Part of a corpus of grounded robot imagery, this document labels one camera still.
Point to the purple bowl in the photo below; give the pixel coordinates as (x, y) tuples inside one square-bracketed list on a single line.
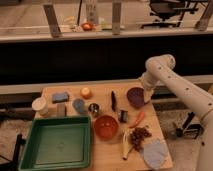
[(135, 96)]

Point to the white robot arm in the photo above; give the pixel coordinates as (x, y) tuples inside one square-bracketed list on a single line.
[(200, 102)]

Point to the green plastic tray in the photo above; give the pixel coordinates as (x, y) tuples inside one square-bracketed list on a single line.
[(55, 144)]

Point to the orange fruit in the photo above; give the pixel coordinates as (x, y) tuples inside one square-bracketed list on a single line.
[(86, 93)]

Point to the small metal cup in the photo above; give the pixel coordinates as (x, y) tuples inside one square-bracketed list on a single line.
[(94, 109)]

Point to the small black box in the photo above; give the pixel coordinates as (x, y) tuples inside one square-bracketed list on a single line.
[(123, 116)]

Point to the orange bowl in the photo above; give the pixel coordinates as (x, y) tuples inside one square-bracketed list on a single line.
[(105, 127)]

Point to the small wooden block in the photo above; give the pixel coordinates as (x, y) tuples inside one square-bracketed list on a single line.
[(61, 110)]

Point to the blue sponge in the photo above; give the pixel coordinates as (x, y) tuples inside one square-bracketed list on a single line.
[(60, 97)]

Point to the yellow banana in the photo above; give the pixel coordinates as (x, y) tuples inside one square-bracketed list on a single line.
[(127, 147)]

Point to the bunch of brown grapes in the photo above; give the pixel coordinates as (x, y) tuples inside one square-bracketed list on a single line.
[(137, 136)]

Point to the red round object on shelf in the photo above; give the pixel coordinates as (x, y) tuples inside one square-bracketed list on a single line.
[(87, 26)]

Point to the white lidded cup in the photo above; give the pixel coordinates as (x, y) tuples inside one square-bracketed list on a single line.
[(40, 106)]

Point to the blue grey cloth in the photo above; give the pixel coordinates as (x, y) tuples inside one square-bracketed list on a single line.
[(155, 153)]

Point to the black office chair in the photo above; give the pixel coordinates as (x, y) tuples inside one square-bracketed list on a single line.
[(171, 12)]

